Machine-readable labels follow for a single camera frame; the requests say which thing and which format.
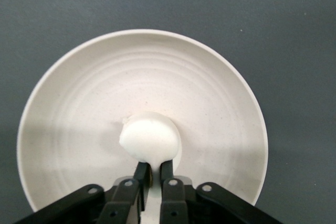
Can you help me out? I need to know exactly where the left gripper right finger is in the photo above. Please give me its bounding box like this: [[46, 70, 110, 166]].
[[160, 159, 284, 224]]

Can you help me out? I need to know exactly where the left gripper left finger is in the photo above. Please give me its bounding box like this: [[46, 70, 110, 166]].
[[13, 161, 150, 224]]

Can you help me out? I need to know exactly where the white steamed bun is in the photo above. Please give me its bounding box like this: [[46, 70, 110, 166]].
[[119, 111, 182, 172]]

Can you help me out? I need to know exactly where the round cream plate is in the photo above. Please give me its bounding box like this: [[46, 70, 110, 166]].
[[16, 28, 269, 213]]

